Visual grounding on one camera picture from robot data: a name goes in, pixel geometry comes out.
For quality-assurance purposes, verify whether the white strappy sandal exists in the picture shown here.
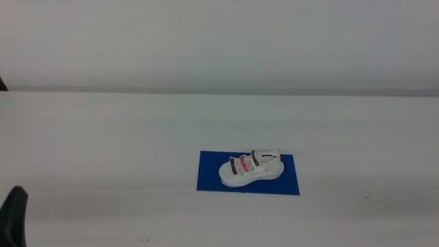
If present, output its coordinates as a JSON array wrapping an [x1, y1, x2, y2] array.
[[218, 149, 285, 189]]

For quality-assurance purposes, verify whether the blue rectangular mat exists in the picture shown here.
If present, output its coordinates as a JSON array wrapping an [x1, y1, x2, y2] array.
[[196, 150, 301, 197]]

